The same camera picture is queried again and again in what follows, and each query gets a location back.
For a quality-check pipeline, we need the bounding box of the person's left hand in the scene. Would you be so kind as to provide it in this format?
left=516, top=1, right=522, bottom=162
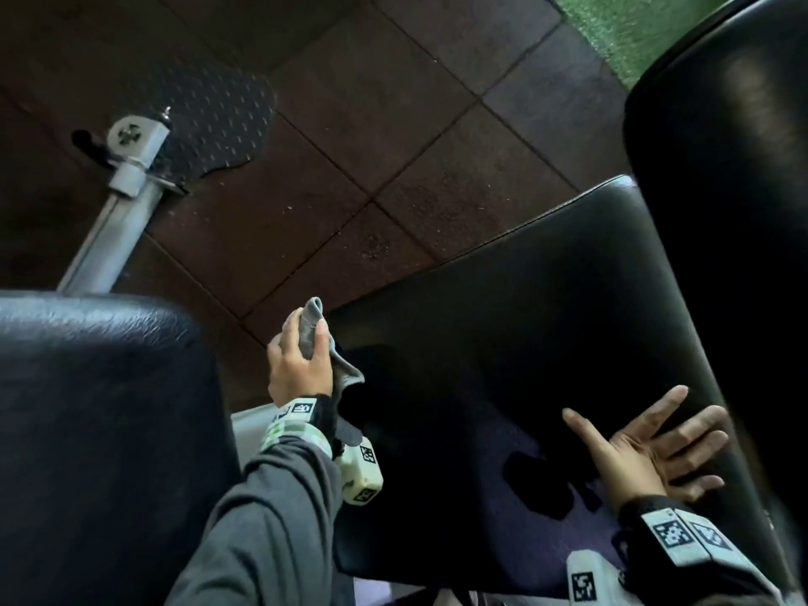
left=266, top=306, right=334, bottom=408

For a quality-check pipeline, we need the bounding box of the marker wristband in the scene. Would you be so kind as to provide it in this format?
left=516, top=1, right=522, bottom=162
left=617, top=495, right=784, bottom=606
left=259, top=394, right=342, bottom=459

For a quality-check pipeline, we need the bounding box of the person's left forearm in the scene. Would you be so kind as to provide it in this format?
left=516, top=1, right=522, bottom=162
left=163, top=428, right=345, bottom=606

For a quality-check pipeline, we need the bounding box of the grey base bar white cap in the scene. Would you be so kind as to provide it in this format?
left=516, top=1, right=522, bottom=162
left=56, top=106, right=175, bottom=296

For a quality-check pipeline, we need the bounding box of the grey cleaning cloth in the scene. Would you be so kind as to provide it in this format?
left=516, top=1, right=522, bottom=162
left=296, top=297, right=366, bottom=398

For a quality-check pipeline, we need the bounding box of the large black leather pad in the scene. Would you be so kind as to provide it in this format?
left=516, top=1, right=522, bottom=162
left=0, top=290, right=244, bottom=606

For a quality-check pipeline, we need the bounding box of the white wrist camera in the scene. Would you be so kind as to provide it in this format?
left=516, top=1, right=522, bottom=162
left=338, top=434, right=385, bottom=507
left=566, top=548, right=645, bottom=606

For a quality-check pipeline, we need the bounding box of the person's right hand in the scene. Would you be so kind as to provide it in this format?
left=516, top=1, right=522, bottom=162
left=561, top=384, right=731, bottom=515

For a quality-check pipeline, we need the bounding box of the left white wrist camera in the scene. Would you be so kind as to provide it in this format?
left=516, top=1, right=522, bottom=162
left=338, top=434, right=385, bottom=507

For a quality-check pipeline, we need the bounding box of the black studded floor mat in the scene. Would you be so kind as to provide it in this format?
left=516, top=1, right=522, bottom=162
left=69, top=62, right=279, bottom=196

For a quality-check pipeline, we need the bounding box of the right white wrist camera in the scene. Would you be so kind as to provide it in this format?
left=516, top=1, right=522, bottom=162
left=566, top=548, right=645, bottom=606

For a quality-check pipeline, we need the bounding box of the right marker wristband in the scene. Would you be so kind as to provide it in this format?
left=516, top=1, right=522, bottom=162
left=617, top=495, right=784, bottom=606

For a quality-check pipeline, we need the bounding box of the left marker wristband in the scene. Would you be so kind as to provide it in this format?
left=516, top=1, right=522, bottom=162
left=259, top=394, right=342, bottom=459

